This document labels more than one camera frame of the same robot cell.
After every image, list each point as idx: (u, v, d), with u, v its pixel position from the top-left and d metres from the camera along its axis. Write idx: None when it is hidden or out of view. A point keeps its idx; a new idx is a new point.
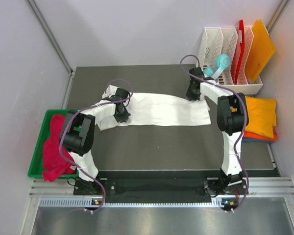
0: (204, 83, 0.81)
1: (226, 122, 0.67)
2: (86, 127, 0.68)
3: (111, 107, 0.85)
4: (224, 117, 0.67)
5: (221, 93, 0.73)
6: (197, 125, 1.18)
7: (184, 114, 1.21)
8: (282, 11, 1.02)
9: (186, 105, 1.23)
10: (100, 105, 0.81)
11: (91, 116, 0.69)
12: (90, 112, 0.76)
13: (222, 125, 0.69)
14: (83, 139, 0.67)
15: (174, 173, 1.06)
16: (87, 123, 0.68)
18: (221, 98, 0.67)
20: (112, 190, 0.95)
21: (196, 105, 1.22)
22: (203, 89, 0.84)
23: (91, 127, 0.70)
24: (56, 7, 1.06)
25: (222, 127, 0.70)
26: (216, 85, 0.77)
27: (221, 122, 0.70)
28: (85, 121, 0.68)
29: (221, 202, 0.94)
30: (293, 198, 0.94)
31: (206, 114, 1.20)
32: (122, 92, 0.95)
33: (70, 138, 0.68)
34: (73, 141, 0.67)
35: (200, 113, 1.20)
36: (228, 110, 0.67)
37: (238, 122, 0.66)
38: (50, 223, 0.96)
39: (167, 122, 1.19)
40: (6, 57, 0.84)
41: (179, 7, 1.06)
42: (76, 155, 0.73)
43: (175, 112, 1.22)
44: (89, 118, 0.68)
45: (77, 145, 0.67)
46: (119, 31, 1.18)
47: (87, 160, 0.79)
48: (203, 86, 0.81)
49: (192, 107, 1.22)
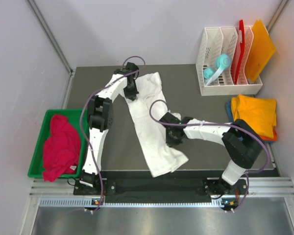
0: (188, 127, 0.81)
1: (247, 157, 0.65)
2: (106, 110, 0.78)
3: (124, 81, 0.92)
4: (242, 153, 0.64)
5: (216, 130, 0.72)
6: (148, 164, 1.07)
7: (156, 144, 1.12)
8: (282, 11, 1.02)
9: (162, 143, 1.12)
10: (113, 83, 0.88)
11: (108, 101, 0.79)
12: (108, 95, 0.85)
13: (243, 162, 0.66)
14: (106, 118, 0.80)
15: (174, 173, 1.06)
16: (107, 106, 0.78)
18: (227, 137, 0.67)
20: (112, 189, 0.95)
21: (171, 152, 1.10)
22: (190, 133, 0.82)
23: (110, 109, 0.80)
24: (56, 8, 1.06)
25: (244, 164, 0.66)
26: (204, 124, 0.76)
27: (240, 161, 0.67)
28: (106, 103, 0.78)
29: (221, 202, 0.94)
30: (293, 198, 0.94)
31: (162, 170, 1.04)
32: (133, 64, 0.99)
33: (94, 118, 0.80)
34: (97, 120, 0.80)
35: (167, 161, 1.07)
36: (239, 145, 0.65)
37: (256, 148, 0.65)
38: (51, 223, 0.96)
39: (140, 136, 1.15)
40: (6, 57, 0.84)
41: (179, 8, 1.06)
42: (95, 132, 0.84)
43: (152, 142, 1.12)
44: (107, 103, 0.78)
45: (101, 124, 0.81)
46: (120, 31, 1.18)
47: (101, 146, 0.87)
48: (189, 129, 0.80)
49: (166, 150, 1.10)
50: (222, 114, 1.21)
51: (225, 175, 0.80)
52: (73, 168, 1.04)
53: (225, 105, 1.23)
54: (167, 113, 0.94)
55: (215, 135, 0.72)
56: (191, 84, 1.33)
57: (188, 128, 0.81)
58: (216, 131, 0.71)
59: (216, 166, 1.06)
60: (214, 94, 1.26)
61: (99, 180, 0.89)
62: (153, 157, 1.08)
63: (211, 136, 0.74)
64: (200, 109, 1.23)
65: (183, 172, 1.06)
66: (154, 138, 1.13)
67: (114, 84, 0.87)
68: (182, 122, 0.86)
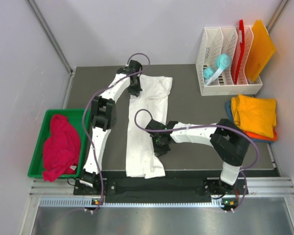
0: (175, 131, 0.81)
1: (237, 155, 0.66)
2: (110, 110, 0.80)
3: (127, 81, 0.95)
4: (232, 152, 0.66)
5: (204, 132, 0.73)
6: (125, 162, 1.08)
7: (139, 148, 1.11)
8: (282, 11, 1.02)
9: (144, 149, 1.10)
10: (116, 83, 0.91)
11: (110, 102, 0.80)
12: (111, 95, 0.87)
13: (234, 161, 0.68)
14: (109, 118, 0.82)
15: (174, 173, 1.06)
16: (110, 107, 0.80)
18: (214, 139, 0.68)
20: (112, 189, 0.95)
21: (151, 160, 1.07)
22: (177, 138, 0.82)
23: (113, 109, 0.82)
24: (56, 8, 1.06)
25: (235, 162, 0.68)
26: (190, 126, 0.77)
27: (230, 160, 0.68)
28: (109, 104, 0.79)
29: (221, 202, 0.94)
30: (293, 198, 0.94)
31: (135, 173, 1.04)
32: (134, 63, 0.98)
33: (98, 118, 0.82)
34: (101, 120, 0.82)
35: (144, 166, 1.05)
36: (229, 145, 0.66)
37: (243, 144, 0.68)
38: (51, 223, 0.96)
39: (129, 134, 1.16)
40: (6, 57, 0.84)
41: (179, 8, 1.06)
42: (97, 131, 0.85)
43: (137, 145, 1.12)
44: (110, 104, 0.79)
45: (105, 123, 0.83)
46: (120, 31, 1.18)
47: (103, 146, 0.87)
48: (177, 134, 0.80)
49: (147, 157, 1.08)
50: (222, 114, 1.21)
51: (224, 176, 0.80)
52: (73, 168, 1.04)
53: (225, 105, 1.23)
54: (152, 121, 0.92)
55: (203, 137, 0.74)
56: (191, 84, 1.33)
57: (175, 133, 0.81)
58: (204, 134, 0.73)
59: (216, 166, 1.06)
60: (214, 94, 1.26)
61: (99, 180, 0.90)
62: (132, 160, 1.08)
63: (199, 139, 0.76)
64: (200, 109, 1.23)
65: (183, 172, 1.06)
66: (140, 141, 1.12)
67: (116, 84, 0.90)
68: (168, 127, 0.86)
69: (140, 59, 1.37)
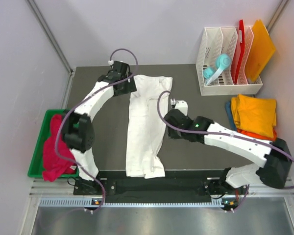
0: (210, 135, 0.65)
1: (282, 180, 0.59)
2: (84, 127, 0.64)
3: (108, 90, 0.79)
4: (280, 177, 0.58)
5: (254, 149, 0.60)
6: (126, 162, 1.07)
7: (139, 148, 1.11)
8: (282, 11, 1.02)
9: (144, 149, 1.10)
10: (95, 94, 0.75)
11: (85, 117, 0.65)
12: (85, 108, 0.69)
13: (275, 183, 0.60)
14: (84, 138, 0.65)
15: (174, 173, 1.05)
16: (83, 124, 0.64)
18: (270, 162, 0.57)
20: (112, 189, 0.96)
21: (150, 160, 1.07)
22: (210, 141, 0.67)
23: (89, 127, 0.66)
24: (56, 7, 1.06)
25: (275, 183, 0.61)
26: (235, 135, 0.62)
27: (270, 180, 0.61)
28: (82, 119, 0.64)
29: (221, 202, 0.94)
30: (293, 198, 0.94)
31: (136, 173, 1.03)
32: (119, 64, 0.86)
33: (70, 137, 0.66)
34: (74, 139, 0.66)
35: (144, 166, 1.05)
36: (281, 170, 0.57)
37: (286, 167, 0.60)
38: (51, 223, 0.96)
39: (130, 134, 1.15)
40: (6, 57, 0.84)
41: (179, 8, 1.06)
42: (77, 152, 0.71)
43: (138, 145, 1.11)
44: (84, 119, 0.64)
45: (79, 143, 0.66)
46: (120, 31, 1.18)
47: (89, 159, 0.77)
48: (212, 138, 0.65)
49: (147, 157, 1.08)
50: (222, 114, 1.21)
51: (230, 179, 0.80)
52: (73, 168, 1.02)
53: (225, 105, 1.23)
54: (176, 110, 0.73)
55: (250, 153, 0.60)
56: (191, 84, 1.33)
57: (211, 136, 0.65)
58: (253, 151, 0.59)
59: (215, 166, 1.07)
60: (214, 94, 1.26)
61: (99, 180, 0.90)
62: (132, 159, 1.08)
63: (242, 152, 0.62)
64: (200, 109, 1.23)
65: (183, 173, 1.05)
66: (141, 141, 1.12)
67: (95, 96, 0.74)
68: (200, 125, 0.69)
69: (140, 59, 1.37)
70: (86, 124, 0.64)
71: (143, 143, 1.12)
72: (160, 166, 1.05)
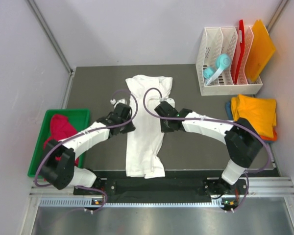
0: (187, 121, 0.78)
1: (246, 156, 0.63)
2: (61, 164, 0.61)
3: (103, 132, 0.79)
4: (242, 153, 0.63)
5: (219, 129, 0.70)
6: (126, 162, 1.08)
7: (140, 148, 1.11)
8: (282, 11, 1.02)
9: (145, 149, 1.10)
10: (88, 132, 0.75)
11: (70, 153, 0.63)
12: (73, 144, 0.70)
13: (242, 162, 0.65)
14: (57, 175, 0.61)
15: (174, 173, 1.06)
16: (65, 160, 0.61)
18: (229, 136, 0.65)
20: (112, 189, 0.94)
21: (150, 160, 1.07)
22: (188, 127, 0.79)
23: (69, 166, 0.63)
24: (56, 7, 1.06)
25: (243, 163, 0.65)
26: (205, 119, 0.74)
27: (239, 159, 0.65)
28: (65, 154, 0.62)
29: (221, 202, 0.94)
30: (293, 198, 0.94)
31: (136, 173, 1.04)
32: (122, 109, 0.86)
33: (45, 169, 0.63)
34: (47, 173, 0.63)
35: (144, 166, 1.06)
36: (242, 145, 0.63)
37: (255, 147, 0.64)
38: (51, 223, 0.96)
39: (130, 134, 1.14)
40: (6, 57, 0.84)
41: (179, 8, 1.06)
42: None
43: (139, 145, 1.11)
44: (66, 155, 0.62)
45: (51, 179, 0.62)
46: (120, 31, 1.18)
47: (78, 177, 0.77)
48: (189, 124, 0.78)
49: (147, 157, 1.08)
50: (222, 114, 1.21)
51: (225, 175, 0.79)
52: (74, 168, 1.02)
53: (225, 105, 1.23)
54: (164, 103, 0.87)
55: (217, 132, 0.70)
56: (191, 84, 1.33)
57: (187, 122, 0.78)
58: (219, 130, 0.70)
59: (215, 166, 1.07)
60: (214, 94, 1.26)
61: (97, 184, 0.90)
62: (132, 160, 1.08)
63: (211, 132, 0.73)
64: (200, 109, 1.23)
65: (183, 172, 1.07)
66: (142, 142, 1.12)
67: (88, 133, 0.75)
68: (181, 115, 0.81)
69: (140, 59, 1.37)
70: (68, 161, 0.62)
71: (143, 143, 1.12)
72: (160, 166, 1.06)
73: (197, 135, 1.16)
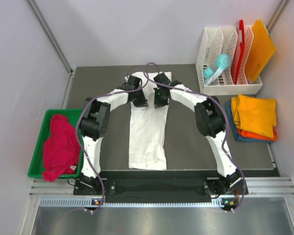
0: (174, 90, 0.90)
1: (207, 126, 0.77)
2: (102, 114, 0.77)
3: (124, 96, 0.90)
4: (204, 123, 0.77)
5: (194, 99, 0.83)
6: (130, 153, 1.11)
7: (142, 141, 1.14)
8: (282, 11, 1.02)
9: (147, 141, 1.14)
10: (117, 93, 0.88)
11: (107, 105, 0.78)
12: (107, 100, 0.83)
13: (204, 130, 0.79)
14: (99, 124, 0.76)
15: (174, 173, 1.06)
16: (104, 110, 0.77)
18: (198, 106, 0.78)
20: (112, 189, 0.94)
21: (154, 151, 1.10)
22: (174, 96, 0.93)
23: (107, 115, 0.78)
24: (56, 8, 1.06)
25: (205, 131, 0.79)
26: (186, 90, 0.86)
27: (202, 129, 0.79)
28: (105, 105, 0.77)
29: (221, 202, 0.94)
30: (293, 198, 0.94)
31: (141, 162, 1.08)
32: (134, 79, 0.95)
33: (87, 124, 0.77)
34: (90, 126, 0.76)
35: (147, 158, 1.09)
36: (206, 117, 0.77)
37: (217, 122, 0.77)
38: (51, 223, 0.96)
39: (133, 127, 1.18)
40: (6, 57, 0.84)
41: (179, 8, 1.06)
42: (88, 140, 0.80)
43: (141, 138, 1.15)
44: (105, 106, 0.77)
45: (93, 130, 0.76)
46: (120, 32, 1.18)
47: (96, 152, 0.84)
48: (174, 93, 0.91)
49: (150, 149, 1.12)
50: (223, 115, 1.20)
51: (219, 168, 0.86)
52: (73, 168, 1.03)
53: (225, 105, 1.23)
54: (161, 73, 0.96)
55: (191, 103, 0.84)
56: (191, 84, 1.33)
57: (174, 91, 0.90)
58: (192, 101, 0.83)
59: (216, 166, 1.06)
60: (214, 94, 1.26)
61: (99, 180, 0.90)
62: (134, 151, 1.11)
63: (188, 103, 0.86)
64: None
65: (183, 172, 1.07)
66: (144, 133, 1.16)
67: (115, 95, 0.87)
68: (171, 84, 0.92)
69: (139, 59, 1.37)
70: (107, 110, 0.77)
71: (146, 134, 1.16)
72: (163, 159, 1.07)
73: (197, 134, 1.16)
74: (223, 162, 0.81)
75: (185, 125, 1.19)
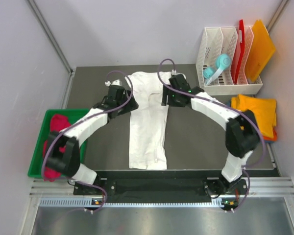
0: (196, 99, 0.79)
1: (240, 147, 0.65)
2: (68, 152, 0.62)
3: (102, 118, 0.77)
4: (238, 142, 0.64)
5: (223, 113, 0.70)
6: (130, 153, 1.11)
7: (142, 141, 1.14)
8: (282, 11, 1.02)
9: (148, 141, 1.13)
10: (87, 119, 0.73)
11: (74, 139, 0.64)
12: (74, 133, 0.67)
13: (235, 150, 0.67)
14: (66, 163, 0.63)
15: (174, 173, 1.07)
16: (70, 148, 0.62)
18: (231, 123, 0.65)
20: (112, 189, 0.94)
21: (154, 151, 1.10)
22: (195, 105, 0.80)
23: (75, 151, 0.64)
24: (56, 8, 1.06)
25: (235, 151, 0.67)
26: (213, 101, 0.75)
27: (233, 147, 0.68)
28: (69, 143, 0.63)
29: (221, 202, 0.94)
30: (293, 198, 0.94)
31: (142, 163, 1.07)
32: (116, 91, 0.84)
33: (52, 162, 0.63)
34: (56, 164, 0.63)
35: (147, 157, 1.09)
36: (240, 135, 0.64)
37: (251, 141, 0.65)
38: (51, 223, 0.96)
39: (134, 127, 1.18)
40: (6, 57, 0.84)
41: (180, 8, 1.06)
42: None
43: (141, 139, 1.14)
44: (71, 143, 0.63)
45: (60, 169, 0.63)
46: (120, 31, 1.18)
47: (82, 171, 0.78)
48: (195, 102, 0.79)
49: (150, 149, 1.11)
50: None
51: (225, 171, 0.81)
52: None
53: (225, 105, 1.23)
54: (179, 76, 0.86)
55: (220, 116, 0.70)
56: (191, 84, 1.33)
57: (196, 100, 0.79)
58: (221, 114, 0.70)
59: (216, 166, 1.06)
60: (214, 94, 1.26)
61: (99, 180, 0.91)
62: (134, 152, 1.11)
63: (215, 116, 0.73)
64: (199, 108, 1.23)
65: (183, 172, 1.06)
66: (145, 132, 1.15)
67: (87, 120, 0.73)
68: (192, 92, 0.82)
69: (139, 59, 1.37)
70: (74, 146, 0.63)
71: (146, 134, 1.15)
72: (164, 159, 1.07)
73: (198, 135, 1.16)
74: (235, 173, 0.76)
75: (185, 125, 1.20)
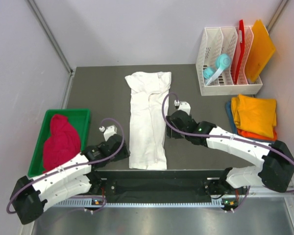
0: (213, 139, 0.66)
1: (282, 184, 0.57)
2: (26, 208, 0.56)
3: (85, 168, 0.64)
4: (280, 179, 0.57)
5: (253, 152, 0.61)
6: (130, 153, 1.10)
7: (142, 141, 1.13)
8: (281, 11, 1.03)
9: (148, 141, 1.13)
10: (63, 170, 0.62)
11: (33, 197, 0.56)
12: (42, 186, 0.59)
13: (277, 187, 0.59)
14: (22, 215, 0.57)
15: (174, 173, 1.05)
16: (27, 204, 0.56)
18: (267, 163, 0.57)
20: (112, 189, 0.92)
21: (154, 151, 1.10)
22: (212, 145, 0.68)
23: (34, 208, 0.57)
24: (57, 8, 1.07)
25: (276, 187, 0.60)
26: (235, 138, 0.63)
27: (272, 184, 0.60)
28: (30, 198, 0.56)
29: (221, 202, 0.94)
30: (293, 198, 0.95)
31: (142, 164, 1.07)
32: (114, 142, 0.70)
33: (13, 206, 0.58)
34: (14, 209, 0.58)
35: (147, 157, 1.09)
36: (279, 171, 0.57)
37: (289, 171, 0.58)
38: (51, 224, 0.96)
39: (134, 127, 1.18)
40: (6, 57, 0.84)
41: (180, 8, 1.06)
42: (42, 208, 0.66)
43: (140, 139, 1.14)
44: (29, 200, 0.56)
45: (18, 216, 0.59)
46: (120, 32, 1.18)
47: (63, 193, 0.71)
48: (213, 142, 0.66)
49: (150, 149, 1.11)
50: (223, 115, 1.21)
51: (231, 179, 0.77)
52: None
53: (225, 105, 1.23)
54: (183, 113, 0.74)
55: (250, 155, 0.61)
56: (191, 84, 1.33)
57: (212, 139, 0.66)
58: (253, 152, 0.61)
59: (215, 166, 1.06)
60: (214, 94, 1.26)
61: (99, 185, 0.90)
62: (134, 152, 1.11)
63: (241, 153, 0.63)
64: (199, 108, 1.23)
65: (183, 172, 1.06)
66: (145, 133, 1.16)
67: (63, 172, 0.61)
68: (202, 129, 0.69)
69: (139, 59, 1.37)
70: (31, 204, 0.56)
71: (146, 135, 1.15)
72: (164, 158, 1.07)
73: None
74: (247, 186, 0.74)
75: None
